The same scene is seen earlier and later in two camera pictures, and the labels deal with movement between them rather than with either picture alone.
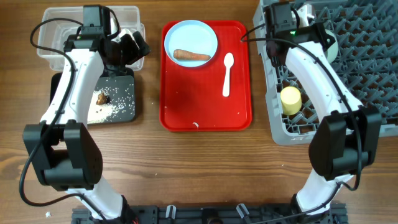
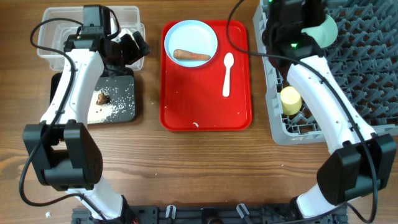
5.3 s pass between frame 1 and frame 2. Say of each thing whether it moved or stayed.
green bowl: moved
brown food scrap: stayed
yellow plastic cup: stayed
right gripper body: moved
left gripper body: stayed
